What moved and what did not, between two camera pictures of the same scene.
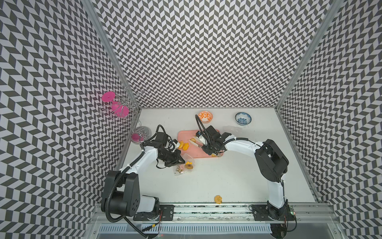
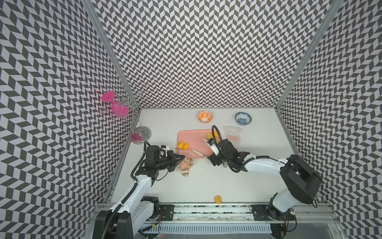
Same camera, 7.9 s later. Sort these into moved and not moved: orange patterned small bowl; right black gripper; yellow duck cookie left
Moved: right black gripper
Not moved: orange patterned small bowl; yellow duck cookie left
